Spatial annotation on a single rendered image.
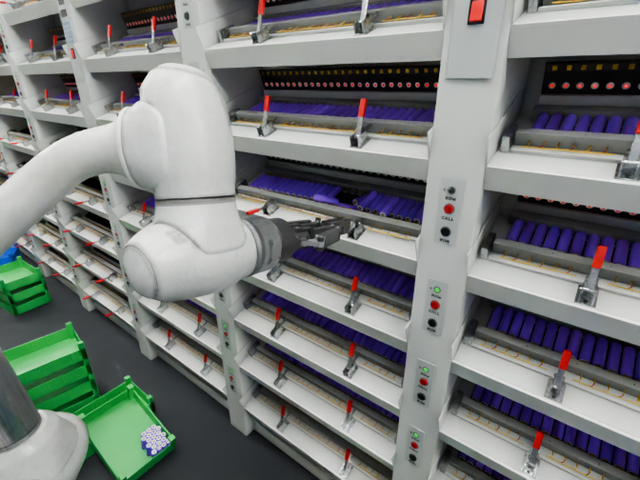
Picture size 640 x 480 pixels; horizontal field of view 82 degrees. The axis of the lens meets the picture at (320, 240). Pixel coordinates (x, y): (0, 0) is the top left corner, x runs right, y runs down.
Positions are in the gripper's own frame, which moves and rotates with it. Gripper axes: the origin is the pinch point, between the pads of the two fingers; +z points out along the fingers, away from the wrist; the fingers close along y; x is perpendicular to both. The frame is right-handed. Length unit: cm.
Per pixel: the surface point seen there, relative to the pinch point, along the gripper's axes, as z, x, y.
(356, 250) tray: 7.4, -5.9, 1.4
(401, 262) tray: 7.2, -5.7, 12.3
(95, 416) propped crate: -13, -94, -90
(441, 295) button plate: 7.1, -9.8, 21.6
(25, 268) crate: 8, -83, -241
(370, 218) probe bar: 10.6, 1.1, 2.2
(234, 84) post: 10, 29, -45
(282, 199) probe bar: 10.4, 0.6, -24.5
